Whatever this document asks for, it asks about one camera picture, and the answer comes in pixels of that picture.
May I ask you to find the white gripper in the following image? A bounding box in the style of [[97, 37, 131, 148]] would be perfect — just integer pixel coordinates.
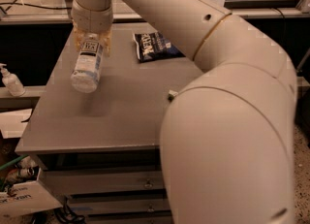
[[71, 0, 113, 57]]

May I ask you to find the clear plastic water bottle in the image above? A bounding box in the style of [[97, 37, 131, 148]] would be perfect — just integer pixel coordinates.
[[71, 35, 103, 93]]

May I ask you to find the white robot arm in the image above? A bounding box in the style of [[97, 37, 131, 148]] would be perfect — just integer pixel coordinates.
[[72, 0, 297, 224]]

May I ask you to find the white pump dispenser bottle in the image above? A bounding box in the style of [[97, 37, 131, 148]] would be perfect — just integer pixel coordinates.
[[0, 63, 25, 97]]

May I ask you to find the dark blue snack bag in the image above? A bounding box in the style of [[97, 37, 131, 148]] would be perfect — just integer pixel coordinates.
[[133, 32, 184, 63]]

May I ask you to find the green chip bag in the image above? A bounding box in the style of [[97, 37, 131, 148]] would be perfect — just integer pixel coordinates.
[[168, 90, 178, 102]]

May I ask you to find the grey drawer cabinet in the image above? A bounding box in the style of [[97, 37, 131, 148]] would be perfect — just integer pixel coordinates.
[[16, 23, 201, 224]]

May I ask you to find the white paper sheet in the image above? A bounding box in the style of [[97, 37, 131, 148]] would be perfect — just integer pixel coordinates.
[[0, 109, 32, 139]]

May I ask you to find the white cardboard box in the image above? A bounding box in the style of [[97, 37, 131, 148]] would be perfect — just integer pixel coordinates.
[[0, 175, 62, 217]]

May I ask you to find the black cable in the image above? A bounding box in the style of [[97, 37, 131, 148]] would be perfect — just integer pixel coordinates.
[[0, 2, 73, 11]]

